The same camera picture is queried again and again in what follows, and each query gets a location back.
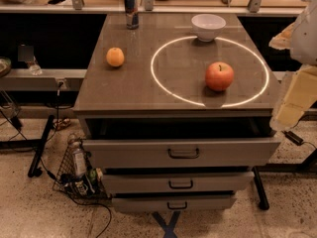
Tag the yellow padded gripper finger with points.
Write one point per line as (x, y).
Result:
(298, 92)

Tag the red bull can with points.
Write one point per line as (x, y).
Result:
(132, 17)

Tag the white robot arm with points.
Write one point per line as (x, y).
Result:
(300, 37)

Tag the black power adapter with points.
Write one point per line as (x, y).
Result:
(295, 139)

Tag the red apple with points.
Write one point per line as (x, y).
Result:
(219, 76)

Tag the top drawer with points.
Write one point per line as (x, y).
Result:
(140, 154)

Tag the drawer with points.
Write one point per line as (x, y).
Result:
(174, 203)
(115, 184)
(140, 154)

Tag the white bowl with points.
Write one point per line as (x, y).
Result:
(207, 27)

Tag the black table leg right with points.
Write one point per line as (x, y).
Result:
(263, 204)

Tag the black table leg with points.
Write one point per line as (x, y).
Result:
(263, 204)
(34, 170)

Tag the grey drawer cabinet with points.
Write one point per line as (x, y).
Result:
(159, 92)

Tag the middle drawer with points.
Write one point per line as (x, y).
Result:
(115, 184)

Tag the bottom drawer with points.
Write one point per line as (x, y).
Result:
(174, 203)

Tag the orange fruit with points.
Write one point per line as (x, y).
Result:
(115, 57)

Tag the plastic bottle in basket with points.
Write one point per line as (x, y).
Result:
(78, 154)

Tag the clear water bottle on ledge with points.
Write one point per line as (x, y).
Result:
(33, 66)

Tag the black table leg left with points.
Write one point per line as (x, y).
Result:
(34, 170)

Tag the wire basket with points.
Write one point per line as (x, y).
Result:
(87, 187)

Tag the wall power outlet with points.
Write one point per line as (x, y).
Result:
(61, 84)

